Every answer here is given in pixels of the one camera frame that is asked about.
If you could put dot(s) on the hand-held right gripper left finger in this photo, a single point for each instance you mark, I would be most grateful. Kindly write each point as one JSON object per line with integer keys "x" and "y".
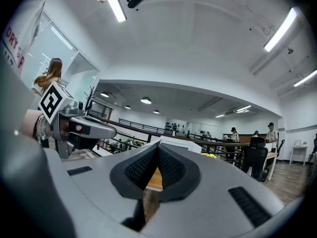
{"x": 99, "y": 182}

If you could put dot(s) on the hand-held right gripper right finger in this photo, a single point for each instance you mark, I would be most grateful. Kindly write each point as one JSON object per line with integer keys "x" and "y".
{"x": 210, "y": 195}

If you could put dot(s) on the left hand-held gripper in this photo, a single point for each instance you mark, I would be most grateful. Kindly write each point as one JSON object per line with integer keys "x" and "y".
{"x": 53, "y": 100}

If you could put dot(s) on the person's left forearm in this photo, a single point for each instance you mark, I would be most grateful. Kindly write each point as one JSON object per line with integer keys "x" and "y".
{"x": 27, "y": 123}

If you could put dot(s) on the person's left hand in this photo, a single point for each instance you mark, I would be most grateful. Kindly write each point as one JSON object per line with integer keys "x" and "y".
{"x": 65, "y": 128}

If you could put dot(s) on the black coat rack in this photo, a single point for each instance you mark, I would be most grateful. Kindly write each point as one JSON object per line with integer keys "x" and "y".
{"x": 89, "y": 99}

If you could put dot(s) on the black metal railing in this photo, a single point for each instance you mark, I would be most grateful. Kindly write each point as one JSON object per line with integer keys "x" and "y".
{"x": 138, "y": 126}

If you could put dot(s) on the yellow flowers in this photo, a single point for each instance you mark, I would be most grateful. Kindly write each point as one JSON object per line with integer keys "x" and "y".
{"x": 210, "y": 155}

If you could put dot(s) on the black office chair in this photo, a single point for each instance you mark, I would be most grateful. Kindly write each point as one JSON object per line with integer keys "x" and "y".
{"x": 255, "y": 157}

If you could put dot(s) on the white box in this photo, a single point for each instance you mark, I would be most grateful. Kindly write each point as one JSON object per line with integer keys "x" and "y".
{"x": 182, "y": 144}

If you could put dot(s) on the wooden office desk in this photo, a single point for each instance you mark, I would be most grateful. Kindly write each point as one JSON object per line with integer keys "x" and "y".
{"x": 272, "y": 155}

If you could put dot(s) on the short ceiling tube light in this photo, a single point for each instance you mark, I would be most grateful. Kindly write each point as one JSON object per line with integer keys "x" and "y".
{"x": 244, "y": 108}
{"x": 220, "y": 115}

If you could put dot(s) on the small white table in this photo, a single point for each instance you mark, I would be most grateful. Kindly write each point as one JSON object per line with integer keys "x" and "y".
{"x": 298, "y": 149}

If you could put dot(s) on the small white device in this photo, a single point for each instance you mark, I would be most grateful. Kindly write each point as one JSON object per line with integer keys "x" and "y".
{"x": 298, "y": 143}

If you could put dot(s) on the long ceiling tube light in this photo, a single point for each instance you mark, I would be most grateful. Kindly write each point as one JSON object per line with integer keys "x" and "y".
{"x": 117, "y": 10}
{"x": 281, "y": 30}
{"x": 305, "y": 78}

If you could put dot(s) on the white shirt with red print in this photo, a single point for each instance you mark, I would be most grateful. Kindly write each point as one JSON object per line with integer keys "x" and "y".
{"x": 19, "y": 33}

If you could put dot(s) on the ceiling sprinkler head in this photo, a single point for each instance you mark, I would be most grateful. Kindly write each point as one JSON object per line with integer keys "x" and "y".
{"x": 290, "y": 50}

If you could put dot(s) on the glass partition wall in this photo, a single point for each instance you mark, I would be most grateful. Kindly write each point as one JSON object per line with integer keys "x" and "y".
{"x": 81, "y": 78}

